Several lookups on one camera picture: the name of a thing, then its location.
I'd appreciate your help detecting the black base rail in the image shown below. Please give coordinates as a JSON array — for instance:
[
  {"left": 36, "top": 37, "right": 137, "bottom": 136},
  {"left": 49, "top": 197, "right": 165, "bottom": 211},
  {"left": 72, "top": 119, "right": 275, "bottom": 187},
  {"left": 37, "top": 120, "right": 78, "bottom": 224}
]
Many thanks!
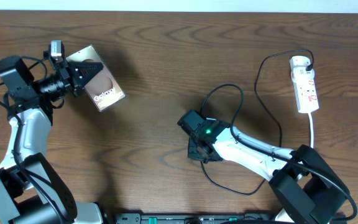
[{"left": 114, "top": 213, "right": 275, "bottom": 224}]

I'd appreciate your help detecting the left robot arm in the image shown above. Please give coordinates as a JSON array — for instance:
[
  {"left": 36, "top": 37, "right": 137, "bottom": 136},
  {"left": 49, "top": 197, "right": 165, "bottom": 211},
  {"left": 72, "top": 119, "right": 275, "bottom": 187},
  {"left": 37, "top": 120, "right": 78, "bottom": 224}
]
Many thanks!
[{"left": 0, "top": 52, "right": 114, "bottom": 223}]

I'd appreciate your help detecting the black right camera cable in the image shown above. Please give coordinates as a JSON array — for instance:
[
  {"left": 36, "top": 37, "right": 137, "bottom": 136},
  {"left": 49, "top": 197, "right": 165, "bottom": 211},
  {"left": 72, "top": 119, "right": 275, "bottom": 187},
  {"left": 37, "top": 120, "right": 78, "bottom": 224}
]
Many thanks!
[{"left": 200, "top": 83, "right": 358, "bottom": 222}]

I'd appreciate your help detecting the white power strip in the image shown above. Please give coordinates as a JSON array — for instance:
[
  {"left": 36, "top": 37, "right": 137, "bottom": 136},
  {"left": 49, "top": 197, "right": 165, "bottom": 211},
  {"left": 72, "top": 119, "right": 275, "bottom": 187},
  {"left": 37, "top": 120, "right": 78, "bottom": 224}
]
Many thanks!
[{"left": 290, "top": 55, "right": 319, "bottom": 114}]

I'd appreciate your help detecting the white power strip cord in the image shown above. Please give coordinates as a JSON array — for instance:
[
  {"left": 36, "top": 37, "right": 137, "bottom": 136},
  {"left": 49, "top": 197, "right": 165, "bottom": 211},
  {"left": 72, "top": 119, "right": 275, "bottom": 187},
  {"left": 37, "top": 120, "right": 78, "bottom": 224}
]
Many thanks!
[{"left": 308, "top": 112, "right": 315, "bottom": 149}]

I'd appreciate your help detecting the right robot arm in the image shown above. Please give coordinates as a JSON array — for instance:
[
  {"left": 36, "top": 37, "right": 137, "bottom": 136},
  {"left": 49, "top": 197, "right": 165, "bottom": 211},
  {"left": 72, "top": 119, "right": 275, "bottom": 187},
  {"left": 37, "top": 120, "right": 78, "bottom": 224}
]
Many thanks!
[{"left": 177, "top": 110, "right": 349, "bottom": 223}]

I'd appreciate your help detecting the Samsung Galaxy smartphone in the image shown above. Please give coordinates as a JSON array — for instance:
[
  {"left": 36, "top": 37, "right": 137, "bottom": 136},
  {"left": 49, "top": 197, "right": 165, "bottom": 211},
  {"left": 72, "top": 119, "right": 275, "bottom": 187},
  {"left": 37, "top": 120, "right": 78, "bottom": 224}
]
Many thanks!
[{"left": 66, "top": 45, "right": 126, "bottom": 111}]

